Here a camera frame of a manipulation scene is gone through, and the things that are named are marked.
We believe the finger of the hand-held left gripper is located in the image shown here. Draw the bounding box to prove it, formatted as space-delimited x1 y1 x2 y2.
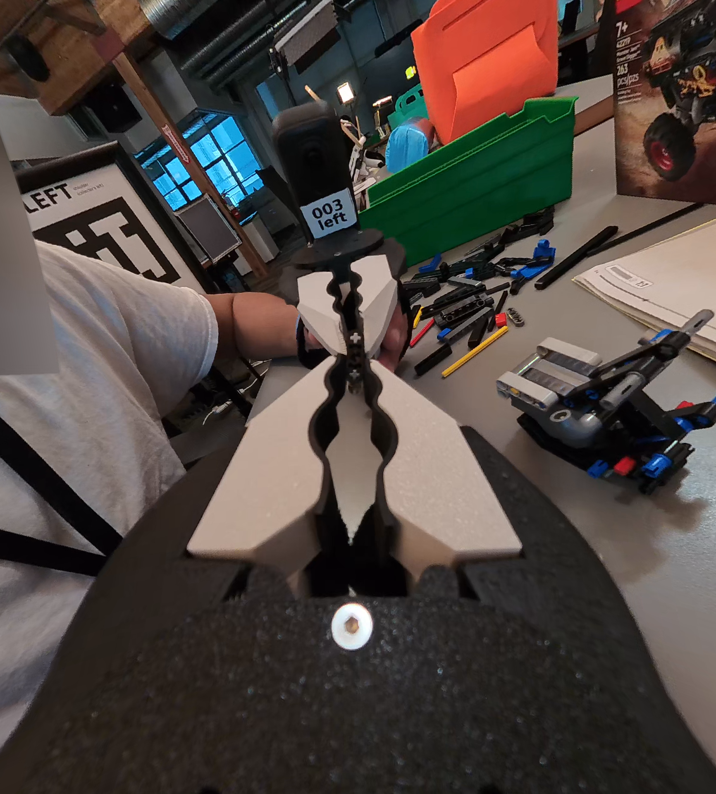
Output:
353 254 400 361
296 273 351 357

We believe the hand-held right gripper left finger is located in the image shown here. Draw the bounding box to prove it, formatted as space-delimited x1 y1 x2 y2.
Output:
186 355 356 596

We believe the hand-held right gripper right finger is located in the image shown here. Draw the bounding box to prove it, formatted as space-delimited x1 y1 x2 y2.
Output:
352 359 523 596

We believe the small black lego assembly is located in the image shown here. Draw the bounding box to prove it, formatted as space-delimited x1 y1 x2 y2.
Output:
344 329 368 392

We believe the person's left forearm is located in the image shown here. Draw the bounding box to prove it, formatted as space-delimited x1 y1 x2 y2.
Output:
206 292 303 361

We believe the short black lego beam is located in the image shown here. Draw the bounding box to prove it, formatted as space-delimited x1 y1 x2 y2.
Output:
414 342 453 377

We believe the pile of loose lego pieces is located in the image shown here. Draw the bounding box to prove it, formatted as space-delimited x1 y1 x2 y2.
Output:
404 208 557 348

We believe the long yellow lego axle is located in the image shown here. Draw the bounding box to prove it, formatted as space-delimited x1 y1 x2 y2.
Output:
440 324 511 379

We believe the partly built lego model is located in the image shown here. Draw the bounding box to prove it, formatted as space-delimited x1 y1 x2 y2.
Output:
496 309 716 497

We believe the long black lego beam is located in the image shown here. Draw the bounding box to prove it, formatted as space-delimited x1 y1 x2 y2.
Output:
533 225 619 291

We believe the thin long black lego axle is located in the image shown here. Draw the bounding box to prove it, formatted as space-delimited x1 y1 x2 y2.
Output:
587 201 705 256

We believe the lego instruction booklet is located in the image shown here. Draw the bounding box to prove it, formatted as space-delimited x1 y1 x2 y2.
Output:
572 208 716 382

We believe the lego set box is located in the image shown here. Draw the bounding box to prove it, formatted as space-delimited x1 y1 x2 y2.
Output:
613 0 716 207

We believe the person's left hand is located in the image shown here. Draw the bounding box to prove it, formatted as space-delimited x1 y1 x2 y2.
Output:
375 304 410 374

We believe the paned window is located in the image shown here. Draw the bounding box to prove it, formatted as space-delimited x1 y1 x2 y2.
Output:
135 112 256 212

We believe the dark framed screen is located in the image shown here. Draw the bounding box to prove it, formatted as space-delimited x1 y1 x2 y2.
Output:
175 194 242 264

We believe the studio light panel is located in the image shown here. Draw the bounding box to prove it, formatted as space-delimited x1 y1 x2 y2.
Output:
271 0 341 66

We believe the green plastic bin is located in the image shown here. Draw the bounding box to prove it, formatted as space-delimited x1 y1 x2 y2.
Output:
358 96 580 268

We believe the black and white sign board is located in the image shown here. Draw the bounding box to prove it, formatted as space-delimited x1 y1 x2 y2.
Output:
16 141 207 292

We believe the wooden post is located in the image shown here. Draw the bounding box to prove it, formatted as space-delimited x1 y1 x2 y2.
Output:
100 28 269 280

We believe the black harness strap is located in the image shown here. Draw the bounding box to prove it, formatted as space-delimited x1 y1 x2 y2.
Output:
0 381 123 578

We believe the black wall speaker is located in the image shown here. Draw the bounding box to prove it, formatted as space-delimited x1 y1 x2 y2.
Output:
5 34 52 84

